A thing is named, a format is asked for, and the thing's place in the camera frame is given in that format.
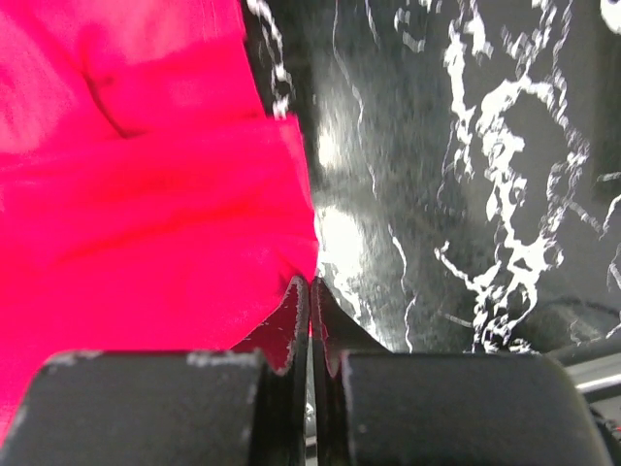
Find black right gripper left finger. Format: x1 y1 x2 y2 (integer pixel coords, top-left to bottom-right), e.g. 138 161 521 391
1 277 310 465

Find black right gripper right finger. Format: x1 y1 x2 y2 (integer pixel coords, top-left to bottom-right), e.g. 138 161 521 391
310 279 611 465

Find pink t shirt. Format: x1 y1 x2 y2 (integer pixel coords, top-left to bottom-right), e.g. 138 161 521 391
1 1 318 428

